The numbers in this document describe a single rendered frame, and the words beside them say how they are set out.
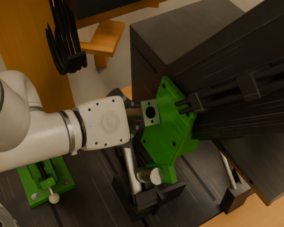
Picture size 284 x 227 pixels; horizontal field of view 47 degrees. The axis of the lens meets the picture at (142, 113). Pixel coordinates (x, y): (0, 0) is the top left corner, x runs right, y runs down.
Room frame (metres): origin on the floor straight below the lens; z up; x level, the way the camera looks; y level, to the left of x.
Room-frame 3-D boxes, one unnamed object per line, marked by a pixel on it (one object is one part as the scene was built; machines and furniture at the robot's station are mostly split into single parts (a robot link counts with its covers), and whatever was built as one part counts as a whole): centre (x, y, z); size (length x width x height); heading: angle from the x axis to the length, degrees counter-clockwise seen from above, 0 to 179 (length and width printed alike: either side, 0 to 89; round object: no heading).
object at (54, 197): (0.38, 0.24, 0.96); 0.06 x 0.03 x 0.06; 29
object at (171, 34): (0.71, -0.14, 1.07); 0.30 x 0.18 x 0.34; 119
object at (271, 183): (0.48, -0.23, 1.11); 0.39 x 0.16 x 0.03; 29
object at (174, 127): (0.44, -0.08, 1.17); 0.13 x 0.12 x 0.20; 119
